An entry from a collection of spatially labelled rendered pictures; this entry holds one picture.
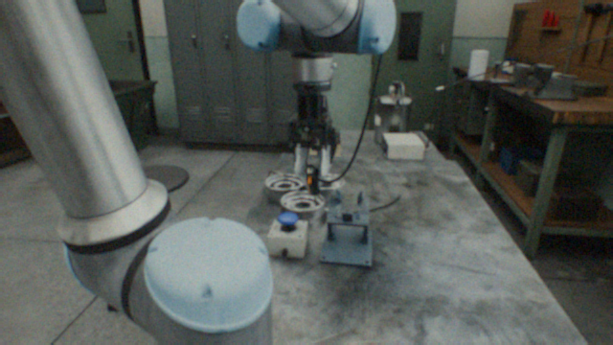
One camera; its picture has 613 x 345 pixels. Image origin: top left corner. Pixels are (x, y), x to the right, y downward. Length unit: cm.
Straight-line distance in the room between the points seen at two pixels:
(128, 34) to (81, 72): 433
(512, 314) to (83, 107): 65
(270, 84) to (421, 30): 147
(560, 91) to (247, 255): 219
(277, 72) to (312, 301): 310
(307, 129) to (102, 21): 432
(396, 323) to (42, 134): 52
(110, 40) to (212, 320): 458
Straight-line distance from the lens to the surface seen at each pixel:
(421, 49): 375
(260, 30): 56
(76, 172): 41
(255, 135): 382
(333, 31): 47
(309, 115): 68
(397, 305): 66
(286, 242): 74
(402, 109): 181
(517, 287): 77
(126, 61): 478
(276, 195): 96
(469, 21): 419
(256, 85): 370
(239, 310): 36
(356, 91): 409
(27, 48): 38
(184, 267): 36
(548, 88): 239
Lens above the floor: 123
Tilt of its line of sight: 22 degrees down
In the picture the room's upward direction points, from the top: straight up
